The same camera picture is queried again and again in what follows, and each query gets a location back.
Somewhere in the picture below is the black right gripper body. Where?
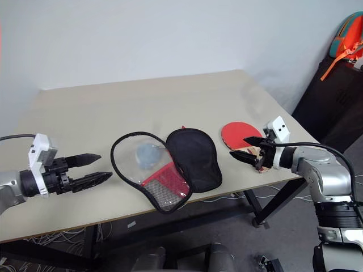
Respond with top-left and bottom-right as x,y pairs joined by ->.
254,138 -> 277,171

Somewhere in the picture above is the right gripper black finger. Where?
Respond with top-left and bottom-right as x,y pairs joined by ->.
229,150 -> 260,168
243,136 -> 269,148

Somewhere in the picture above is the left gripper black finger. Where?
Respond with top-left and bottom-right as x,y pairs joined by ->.
65,153 -> 102,168
69,171 -> 113,194

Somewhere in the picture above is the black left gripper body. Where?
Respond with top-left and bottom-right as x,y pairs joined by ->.
43,157 -> 72,196

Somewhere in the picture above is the red table tennis paddle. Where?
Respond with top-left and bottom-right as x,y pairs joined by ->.
221,121 -> 273,174

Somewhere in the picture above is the black clear paddle case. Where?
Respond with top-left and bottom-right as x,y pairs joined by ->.
110,125 -> 223,215

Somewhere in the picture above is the light blue plush pendant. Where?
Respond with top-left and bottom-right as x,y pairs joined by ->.
135,142 -> 163,170

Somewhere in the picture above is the black cabinet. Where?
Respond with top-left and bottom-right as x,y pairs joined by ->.
292,54 -> 363,154

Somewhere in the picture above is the dark grey rounded shape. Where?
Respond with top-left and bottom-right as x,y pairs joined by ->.
132,246 -> 167,272
208,242 -> 237,272

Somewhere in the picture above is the black device with white label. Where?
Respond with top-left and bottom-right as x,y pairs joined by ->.
256,254 -> 285,272

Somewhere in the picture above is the teal orange backpack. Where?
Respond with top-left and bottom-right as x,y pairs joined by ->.
320,12 -> 363,82

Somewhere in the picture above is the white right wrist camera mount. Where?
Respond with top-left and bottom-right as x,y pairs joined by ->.
263,115 -> 292,171

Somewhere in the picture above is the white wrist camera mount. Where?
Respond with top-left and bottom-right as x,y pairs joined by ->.
27,133 -> 60,198
263,115 -> 292,171

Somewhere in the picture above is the white cable tangle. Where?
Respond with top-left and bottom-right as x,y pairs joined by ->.
21,222 -> 116,249
198,182 -> 311,202

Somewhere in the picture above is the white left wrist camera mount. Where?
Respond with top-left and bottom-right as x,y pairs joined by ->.
27,133 -> 60,198

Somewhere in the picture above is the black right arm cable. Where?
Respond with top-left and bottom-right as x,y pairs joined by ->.
273,141 -> 363,210

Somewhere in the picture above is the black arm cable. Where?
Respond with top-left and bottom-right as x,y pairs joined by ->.
273,141 -> 363,210
0,134 -> 38,142

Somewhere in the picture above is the black metal table frame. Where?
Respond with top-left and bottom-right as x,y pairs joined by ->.
0,177 -> 309,267

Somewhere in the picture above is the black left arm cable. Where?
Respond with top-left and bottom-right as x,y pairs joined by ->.
0,134 -> 38,142

